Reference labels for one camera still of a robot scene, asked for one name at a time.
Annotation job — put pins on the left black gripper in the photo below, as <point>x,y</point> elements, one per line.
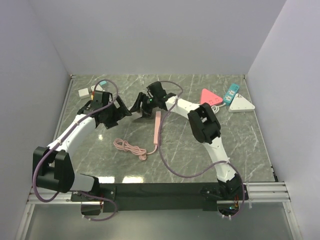
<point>120,113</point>

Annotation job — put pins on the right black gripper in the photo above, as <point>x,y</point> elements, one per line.
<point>146,112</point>

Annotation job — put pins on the pink power strip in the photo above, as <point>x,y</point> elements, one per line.
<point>156,127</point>

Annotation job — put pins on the white round plug adapter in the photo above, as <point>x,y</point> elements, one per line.
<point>96,88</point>

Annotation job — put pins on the teal cube plug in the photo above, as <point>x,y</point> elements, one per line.
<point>103,83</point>

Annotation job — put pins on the white square plug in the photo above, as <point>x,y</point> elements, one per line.
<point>84,93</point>

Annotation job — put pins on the pink triangular socket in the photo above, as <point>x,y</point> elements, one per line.
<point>210,98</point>

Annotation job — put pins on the teal power strip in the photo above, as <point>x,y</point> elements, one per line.
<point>230,94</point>

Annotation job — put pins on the white triangular socket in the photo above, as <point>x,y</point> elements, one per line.
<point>240,104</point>

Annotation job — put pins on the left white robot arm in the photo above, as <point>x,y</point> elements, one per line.
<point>52,167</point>

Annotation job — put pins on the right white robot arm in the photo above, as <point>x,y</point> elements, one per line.
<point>205,128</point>

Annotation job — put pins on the black base beam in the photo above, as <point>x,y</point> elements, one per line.
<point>169,196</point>

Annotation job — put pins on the aluminium rail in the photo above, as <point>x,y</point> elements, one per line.
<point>258,192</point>

